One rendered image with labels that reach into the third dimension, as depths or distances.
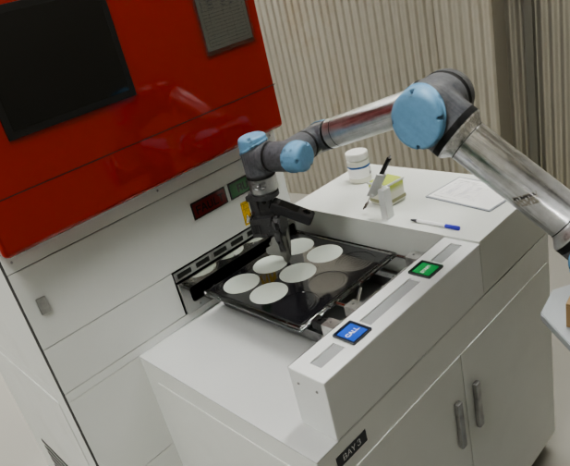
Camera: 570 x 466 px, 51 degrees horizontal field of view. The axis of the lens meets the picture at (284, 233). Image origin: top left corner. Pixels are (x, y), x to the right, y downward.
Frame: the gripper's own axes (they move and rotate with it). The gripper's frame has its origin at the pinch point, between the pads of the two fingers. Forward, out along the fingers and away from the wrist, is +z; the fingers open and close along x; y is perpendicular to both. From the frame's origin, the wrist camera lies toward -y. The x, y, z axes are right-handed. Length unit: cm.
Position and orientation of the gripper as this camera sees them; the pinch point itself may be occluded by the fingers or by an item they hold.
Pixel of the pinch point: (289, 257)
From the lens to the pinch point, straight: 161.7
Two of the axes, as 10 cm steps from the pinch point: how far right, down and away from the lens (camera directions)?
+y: -9.5, 1.0, 3.0
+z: 2.2, 8.8, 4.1
